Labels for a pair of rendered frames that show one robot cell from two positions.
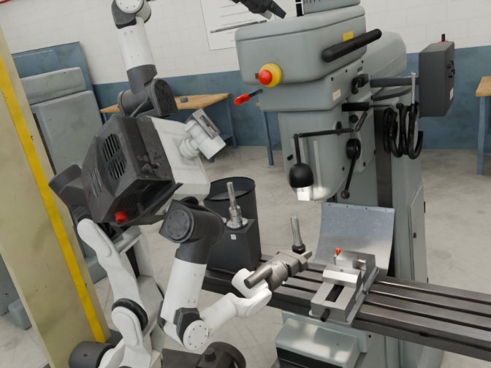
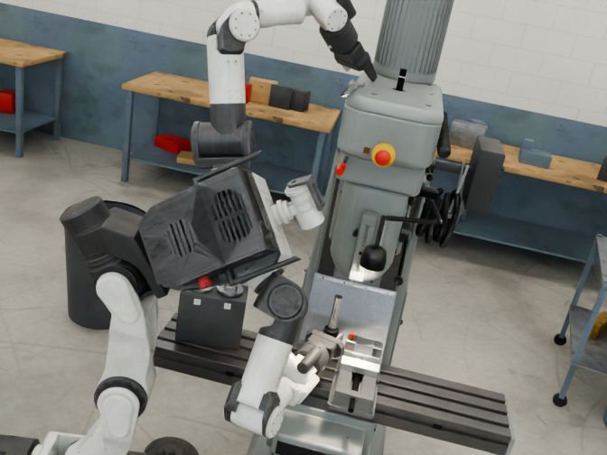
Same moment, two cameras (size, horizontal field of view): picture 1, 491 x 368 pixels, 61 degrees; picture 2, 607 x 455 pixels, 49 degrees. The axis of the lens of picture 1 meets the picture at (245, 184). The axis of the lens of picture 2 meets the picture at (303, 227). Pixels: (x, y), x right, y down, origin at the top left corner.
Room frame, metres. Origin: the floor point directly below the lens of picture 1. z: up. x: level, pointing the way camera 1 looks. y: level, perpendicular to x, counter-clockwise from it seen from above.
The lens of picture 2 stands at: (-0.21, 0.83, 2.22)
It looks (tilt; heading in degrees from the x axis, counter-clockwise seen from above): 23 degrees down; 331
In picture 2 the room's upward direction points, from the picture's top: 11 degrees clockwise
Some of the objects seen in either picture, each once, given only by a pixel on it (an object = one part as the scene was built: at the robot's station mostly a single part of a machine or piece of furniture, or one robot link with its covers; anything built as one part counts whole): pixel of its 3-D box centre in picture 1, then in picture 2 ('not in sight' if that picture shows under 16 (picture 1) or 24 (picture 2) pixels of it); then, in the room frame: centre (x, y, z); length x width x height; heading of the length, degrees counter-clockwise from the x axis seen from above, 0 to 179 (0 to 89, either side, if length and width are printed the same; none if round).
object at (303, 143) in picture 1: (302, 168); (362, 246); (1.25, -0.19, 1.45); 0.04 x 0.04 x 0.21; 55
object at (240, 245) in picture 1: (230, 242); (212, 311); (1.61, 0.11, 1.03); 0.22 x 0.12 x 0.20; 65
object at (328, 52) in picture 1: (354, 43); (441, 132); (1.28, -0.39, 1.79); 0.45 x 0.04 x 0.04; 145
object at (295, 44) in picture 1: (305, 43); (393, 116); (1.35, -0.26, 1.81); 0.47 x 0.26 x 0.16; 145
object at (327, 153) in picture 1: (316, 148); (368, 224); (1.34, -0.25, 1.47); 0.21 x 0.19 x 0.32; 55
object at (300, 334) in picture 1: (332, 312); (327, 403); (1.34, -0.25, 0.79); 0.50 x 0.35 x 0.12; 145
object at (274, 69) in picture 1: (270, 75); (383, 154); (1.15, -0.12, 1.76); 0.06 x 0.02 x 0.06; 55
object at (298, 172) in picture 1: (300, 173); (374, 255); (1.15, -0.17, 1.46); 0.07 x 0.07 x 0.06
